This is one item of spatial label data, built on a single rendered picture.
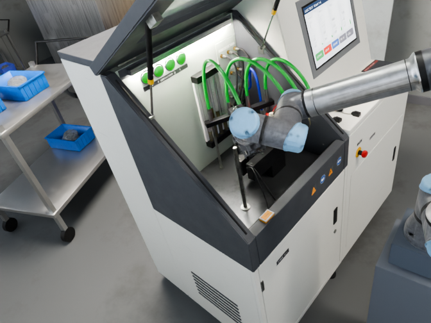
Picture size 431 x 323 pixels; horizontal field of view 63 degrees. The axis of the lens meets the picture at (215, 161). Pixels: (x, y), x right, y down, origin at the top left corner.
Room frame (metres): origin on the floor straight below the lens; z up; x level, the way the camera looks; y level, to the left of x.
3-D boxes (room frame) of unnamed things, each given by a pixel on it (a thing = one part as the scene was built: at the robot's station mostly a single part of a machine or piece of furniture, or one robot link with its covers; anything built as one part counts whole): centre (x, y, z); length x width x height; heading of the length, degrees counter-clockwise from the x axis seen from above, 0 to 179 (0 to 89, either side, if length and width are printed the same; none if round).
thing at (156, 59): (1.38, 0.02, 1.43); 0.54 x 0.03 x 0.02; 130
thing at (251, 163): (1.25, -0.24, 0.91); 0.34 x 0.10 x 0.15; 130
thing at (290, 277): (0.98, -0.31, 0.44); 0.65 x 0.02 x 0.68; 130
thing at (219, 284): (1.20, -0.13, 0.39); 0.70 x 0.58 x 0.79; 130
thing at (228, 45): (1.53, -0.17, 1.20); 0.13 x 0.03 x 0.31; 130
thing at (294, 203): (0.99, -0.30, 0.87); 0.62 x 0.04 x 0.16; 130
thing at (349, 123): (1.51, -0.78, 0.96); 0.70 x 0.22 x 0.03; 130
